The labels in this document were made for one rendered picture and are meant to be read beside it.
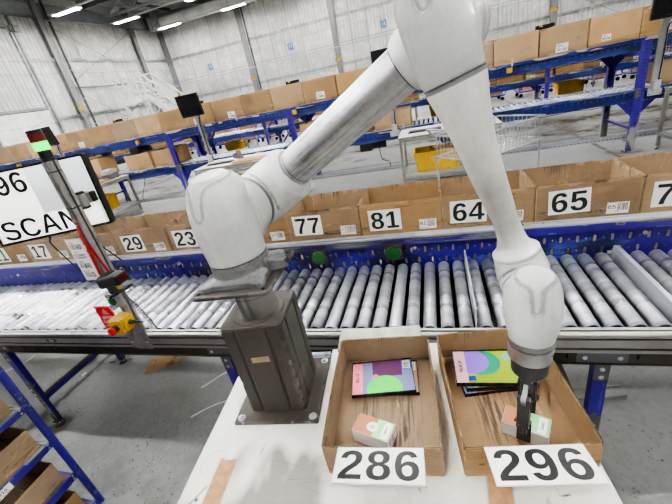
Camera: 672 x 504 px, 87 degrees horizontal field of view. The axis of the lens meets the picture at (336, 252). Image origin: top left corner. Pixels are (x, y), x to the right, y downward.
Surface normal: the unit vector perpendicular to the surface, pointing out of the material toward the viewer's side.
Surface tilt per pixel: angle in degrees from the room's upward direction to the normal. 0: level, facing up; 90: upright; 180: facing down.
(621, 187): 90
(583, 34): 90
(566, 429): 0
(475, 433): 1
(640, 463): 0
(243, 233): 89
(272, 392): 90
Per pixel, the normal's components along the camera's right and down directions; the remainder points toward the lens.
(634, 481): -0.18, -0.88
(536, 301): -0.38, 0.25
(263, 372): -0.12, 0.45
